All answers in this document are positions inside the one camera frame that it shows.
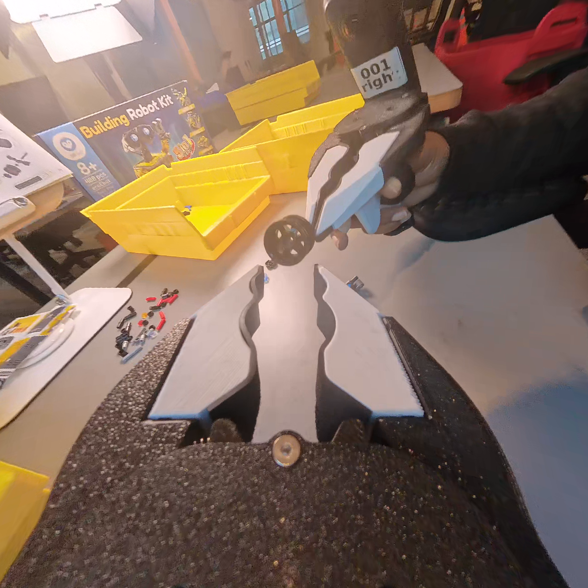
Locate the open-front yellow plastic bin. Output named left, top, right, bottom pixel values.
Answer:
left=80, top=174, right=272, bottom=262

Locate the toy robot kit box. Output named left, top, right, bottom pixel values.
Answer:
left=37, top=80, right=217, bottom=200

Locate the black toy wheel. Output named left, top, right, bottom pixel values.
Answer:
left=263, top=215, right=317, bottom=267

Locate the open instruction booklet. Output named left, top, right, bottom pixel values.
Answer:
left=0, top=112, right=74, bottom=205

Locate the tan side table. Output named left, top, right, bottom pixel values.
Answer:
left=411, top=43, right=462, bottom=113

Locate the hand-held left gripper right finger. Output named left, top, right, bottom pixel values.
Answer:
left=315, top=265, right=424, bottom=442

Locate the red plastic cart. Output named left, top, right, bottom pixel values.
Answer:
left=434, top=2, right=588, bottom=115

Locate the paned window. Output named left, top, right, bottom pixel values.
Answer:
left=248, top=0, right=308, bottom=58

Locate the yellow open storage bin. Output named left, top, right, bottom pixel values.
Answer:
left=138, top=146, right=272, bottom=194

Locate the white book stand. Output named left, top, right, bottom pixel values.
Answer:
left=0, top=179, right=132, bottom=429

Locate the pile of small toy bricks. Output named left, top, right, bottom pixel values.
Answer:
left=115, top=288, right=180, bottom=364

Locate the person's right forearm black sleeve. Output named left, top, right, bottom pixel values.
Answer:
left=413, top=66, right=588, bottom=242

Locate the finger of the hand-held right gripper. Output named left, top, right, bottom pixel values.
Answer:
left=306, top=144, right=346, bottom=230
left=316, top=131, right=400, bottom=235

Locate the white studio light panel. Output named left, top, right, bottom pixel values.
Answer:
left=9, top=0, right=143, bottom=62

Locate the person's right hand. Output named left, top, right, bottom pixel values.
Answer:
left=331, top=131, right=453, bottom=251

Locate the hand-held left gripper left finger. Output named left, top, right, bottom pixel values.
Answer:
left=148, top=265, right=265, bottom=442

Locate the yellow sticker sheet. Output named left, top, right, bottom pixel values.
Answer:
left=0, top=303, right=76, bottom=391

